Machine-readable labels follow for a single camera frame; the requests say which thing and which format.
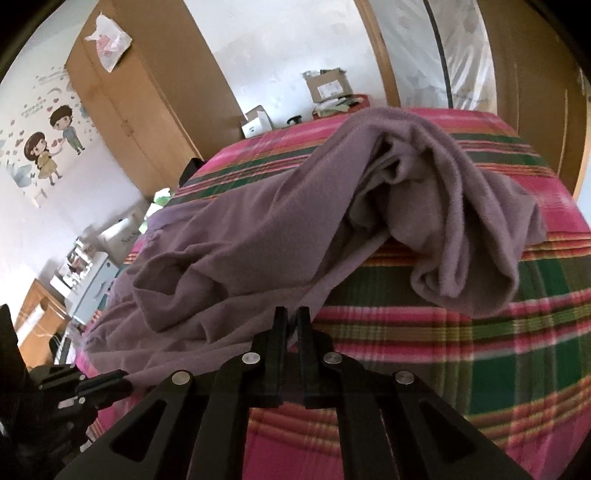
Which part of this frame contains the white plastic bag on wardrobe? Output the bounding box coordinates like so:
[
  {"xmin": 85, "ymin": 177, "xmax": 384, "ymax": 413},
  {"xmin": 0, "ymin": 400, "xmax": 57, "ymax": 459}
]
[{"xmin": 84, "ymin": 12, "xmax": 132, "ymax": 73}]

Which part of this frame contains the small black object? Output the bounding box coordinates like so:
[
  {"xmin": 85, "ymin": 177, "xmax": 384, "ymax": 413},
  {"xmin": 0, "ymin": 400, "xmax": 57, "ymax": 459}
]
[{"xmin": 287, "ymin": 115, "xmax": 303, "ymax": 125}]

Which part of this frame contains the black bag beside bed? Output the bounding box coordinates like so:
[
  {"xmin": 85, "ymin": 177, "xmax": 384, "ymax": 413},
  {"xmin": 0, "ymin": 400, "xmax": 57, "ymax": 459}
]
[{"xmin": 178, "ymin": 157, "xmax": 205, "ymax": 188}]

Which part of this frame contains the red container under box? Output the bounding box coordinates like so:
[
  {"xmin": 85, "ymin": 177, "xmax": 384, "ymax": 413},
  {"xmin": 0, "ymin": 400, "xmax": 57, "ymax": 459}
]
[{"xmin": 311, "ymin": 94, "xmax": 370, "ymax": 119}]

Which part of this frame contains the cardboard box with label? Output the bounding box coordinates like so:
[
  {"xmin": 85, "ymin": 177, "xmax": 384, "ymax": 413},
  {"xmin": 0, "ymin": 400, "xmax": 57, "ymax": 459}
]
[{"xmin": 303, "ymin": 68, "xmax": 353, "ymax": 104}]

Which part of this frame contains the brown wooden wardrobe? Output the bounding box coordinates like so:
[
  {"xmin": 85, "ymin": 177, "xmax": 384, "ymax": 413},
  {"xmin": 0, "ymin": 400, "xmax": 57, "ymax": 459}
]
[{"xmin": 66, "ymin": 1, "xmax": 242, "ymax": 198}]

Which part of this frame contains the light blue cabinet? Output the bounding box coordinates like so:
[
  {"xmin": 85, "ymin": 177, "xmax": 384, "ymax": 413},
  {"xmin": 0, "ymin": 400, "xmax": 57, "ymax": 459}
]
[{"xmin": 65, "ymin": 252, "xmax": 119, "ymax": 325}]

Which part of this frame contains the wooden desk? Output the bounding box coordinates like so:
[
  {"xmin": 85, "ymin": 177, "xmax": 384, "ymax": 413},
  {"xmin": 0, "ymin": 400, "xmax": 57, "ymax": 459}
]
[{"xmin": 14, "ymin": 279, "xmax": 70, "ymax": 370}]

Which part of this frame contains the small white box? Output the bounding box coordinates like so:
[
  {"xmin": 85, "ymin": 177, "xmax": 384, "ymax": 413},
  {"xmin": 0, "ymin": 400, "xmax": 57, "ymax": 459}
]
[{"xmin": 242, "ymin": 105, "xmax": 273, "ymax": 139}]

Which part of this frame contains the purple fleece garment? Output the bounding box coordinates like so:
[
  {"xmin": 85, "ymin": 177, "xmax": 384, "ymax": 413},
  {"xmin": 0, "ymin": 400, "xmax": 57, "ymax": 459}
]
[{"xmin": 82, "ymin": 108, "xmax": 547, "ymax": 387}]

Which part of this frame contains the pink green plaid bedsheet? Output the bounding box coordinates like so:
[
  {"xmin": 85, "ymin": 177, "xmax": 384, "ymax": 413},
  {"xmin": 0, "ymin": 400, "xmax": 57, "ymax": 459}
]
[{"xmin": 75, "ymin": 106, "xmax": 591, "ymax": 480}]

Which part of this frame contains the cartoon couple wall sticker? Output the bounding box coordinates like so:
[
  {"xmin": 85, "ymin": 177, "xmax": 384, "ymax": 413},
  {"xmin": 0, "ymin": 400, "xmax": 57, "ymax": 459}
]
[{"xmin": 1, "ymin": 66, "xmax": 99, "ymax": 208}]

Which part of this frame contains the green white floral pillow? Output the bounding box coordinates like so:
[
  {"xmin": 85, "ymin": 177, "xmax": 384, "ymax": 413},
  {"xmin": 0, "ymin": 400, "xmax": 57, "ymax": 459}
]
[{"xmin": 138, "ymin": 188, "xmax": 172, "ymax": 234}]

